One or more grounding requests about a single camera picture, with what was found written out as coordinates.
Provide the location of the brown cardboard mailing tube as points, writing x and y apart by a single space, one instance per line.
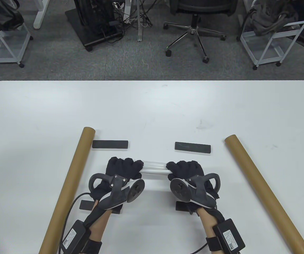
260 190
83 148

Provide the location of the white desk leg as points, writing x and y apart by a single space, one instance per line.
39 18

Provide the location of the person's left hand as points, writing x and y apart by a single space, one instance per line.
123 166

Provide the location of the person's right forearm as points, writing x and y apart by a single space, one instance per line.
207 222

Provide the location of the person's right hand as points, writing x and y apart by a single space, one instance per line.
187 168

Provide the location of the black bar weight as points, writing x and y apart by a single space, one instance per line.
193 147
109 144
180 206
87 205

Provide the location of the person's left forearm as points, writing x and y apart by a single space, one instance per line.
99 227

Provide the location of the colourful cartoon panel poster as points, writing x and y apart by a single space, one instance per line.
154 167

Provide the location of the white upright post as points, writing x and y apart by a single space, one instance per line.
140 31

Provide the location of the black office chair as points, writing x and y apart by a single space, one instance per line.
194 29

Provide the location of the black wheeled computer stand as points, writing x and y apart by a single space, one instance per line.
93 26

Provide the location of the black wrist sensor box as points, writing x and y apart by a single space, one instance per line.
74 235
230 235

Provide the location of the black bag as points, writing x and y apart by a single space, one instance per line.
1 16

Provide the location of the white wheeled cart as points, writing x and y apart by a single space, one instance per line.
268 53
9 50

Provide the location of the white power strip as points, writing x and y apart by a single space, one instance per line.
127 13

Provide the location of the grey and white hand controller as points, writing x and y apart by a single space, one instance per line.
197 193
115 194

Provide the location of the grey bag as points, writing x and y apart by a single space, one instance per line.
268 21

